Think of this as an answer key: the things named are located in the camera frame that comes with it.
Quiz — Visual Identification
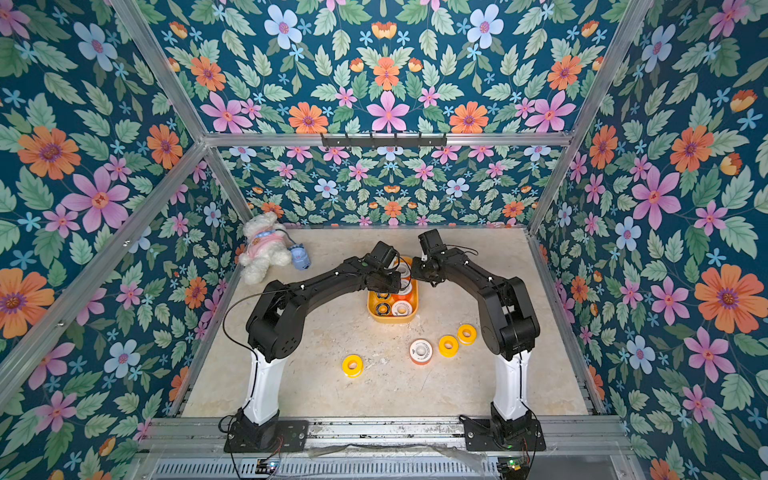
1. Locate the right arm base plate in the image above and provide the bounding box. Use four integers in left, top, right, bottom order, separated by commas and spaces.
459, 413, 547, 453

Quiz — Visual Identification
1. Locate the white plush teddy bear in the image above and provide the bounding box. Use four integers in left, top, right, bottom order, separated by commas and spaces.
238, 212, 292, 285

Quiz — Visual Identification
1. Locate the yellow plastic storage box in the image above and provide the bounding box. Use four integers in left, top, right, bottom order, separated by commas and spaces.
367, 257, 420, 324

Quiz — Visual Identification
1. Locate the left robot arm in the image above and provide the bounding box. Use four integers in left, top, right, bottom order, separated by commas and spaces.
238, 241, 402, 428

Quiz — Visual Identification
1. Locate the aluminium front rail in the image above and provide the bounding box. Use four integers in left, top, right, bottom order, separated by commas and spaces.
138, 416, 633, 456

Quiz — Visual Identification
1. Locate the orange sealing tape roll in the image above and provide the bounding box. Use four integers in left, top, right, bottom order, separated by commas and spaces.
408, 339, 434, 365
391, 300, 414, 317
397, 262, 411, 281
394, 283, 414, 301

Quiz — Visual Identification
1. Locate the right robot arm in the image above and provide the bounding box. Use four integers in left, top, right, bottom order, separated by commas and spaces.
412, 230, 545, 450

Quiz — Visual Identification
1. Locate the black hook rack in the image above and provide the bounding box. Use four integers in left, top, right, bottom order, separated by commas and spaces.
320, 133, 448, 149

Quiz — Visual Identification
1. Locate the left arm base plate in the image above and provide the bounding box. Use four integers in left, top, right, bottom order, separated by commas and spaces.
224, 417, 309, 454

